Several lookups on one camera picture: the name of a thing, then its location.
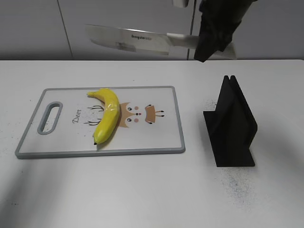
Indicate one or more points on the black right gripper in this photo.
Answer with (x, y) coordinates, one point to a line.
(221, 17)

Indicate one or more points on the steel cleaver knife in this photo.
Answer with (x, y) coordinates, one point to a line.
(139, 41)

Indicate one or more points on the yellow plastic banana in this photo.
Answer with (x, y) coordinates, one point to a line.
(110, 117)

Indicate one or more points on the black knife stand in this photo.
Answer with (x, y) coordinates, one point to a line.
(231, 126)

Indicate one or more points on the white grey-rimmed cutting board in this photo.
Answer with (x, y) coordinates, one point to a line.
(64, 120)

